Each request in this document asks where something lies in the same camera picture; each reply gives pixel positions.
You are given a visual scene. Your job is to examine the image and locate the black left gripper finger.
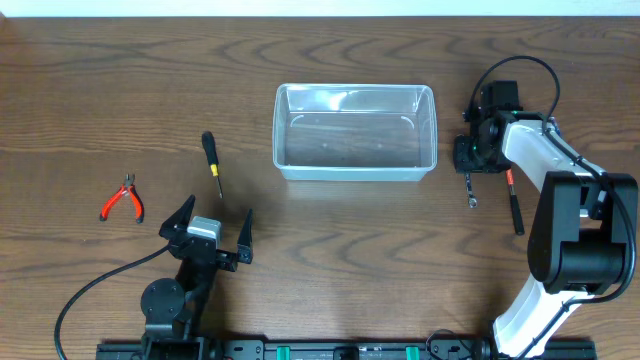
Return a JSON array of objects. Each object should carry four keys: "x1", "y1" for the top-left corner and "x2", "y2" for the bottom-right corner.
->
[
  {"x1": 159, "y1": 195, "x2": 196, "y2": 239},
  {"x1": 237, "y1": 209, "x2": 253, "y2": 264}
]

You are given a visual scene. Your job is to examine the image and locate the red-handled pliers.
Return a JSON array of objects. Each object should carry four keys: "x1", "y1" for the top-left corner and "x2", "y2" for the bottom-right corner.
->
[{"x1": 98, "y1": 173, "x2": 146, "y2": 225}]

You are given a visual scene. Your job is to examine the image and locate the small red-handled claw hammer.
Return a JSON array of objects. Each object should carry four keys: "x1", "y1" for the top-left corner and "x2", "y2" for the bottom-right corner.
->
[{"x1": 505, "y1": 169, "x2": 525, "y2": 236}]

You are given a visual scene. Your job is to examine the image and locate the chrome combination wrench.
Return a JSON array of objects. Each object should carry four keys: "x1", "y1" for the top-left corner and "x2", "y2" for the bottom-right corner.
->
[{"x1": 464, "y1": 172, "x2": 478, "y2": 208}]

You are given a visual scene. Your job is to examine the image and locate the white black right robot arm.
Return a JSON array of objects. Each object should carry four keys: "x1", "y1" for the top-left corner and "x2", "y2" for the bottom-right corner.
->
[{"x1": 453, "y1": 81, "x2": 638, "y2": 359}]

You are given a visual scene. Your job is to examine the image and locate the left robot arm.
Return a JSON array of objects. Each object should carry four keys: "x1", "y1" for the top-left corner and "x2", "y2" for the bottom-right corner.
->
[{"x1": 141, "y1": 196, "x2": 253, "y2": 340}]

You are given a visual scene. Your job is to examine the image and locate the clear plastic container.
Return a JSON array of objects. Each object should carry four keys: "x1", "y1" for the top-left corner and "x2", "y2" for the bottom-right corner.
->
[{"x1": 272, "y1": 83, "x2": 438, "y2": 182}]

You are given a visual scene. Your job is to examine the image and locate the black yellow screwdriver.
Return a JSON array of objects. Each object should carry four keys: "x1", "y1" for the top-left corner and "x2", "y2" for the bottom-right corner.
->
[{"x1": 201, "y1": 131, "x2": 224, "y2": 199}]

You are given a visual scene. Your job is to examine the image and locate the black mounting rail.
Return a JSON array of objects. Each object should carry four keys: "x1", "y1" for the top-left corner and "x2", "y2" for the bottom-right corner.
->
[{"x1": 95, "y1": 337, "x2": 599, "y2": 360}]

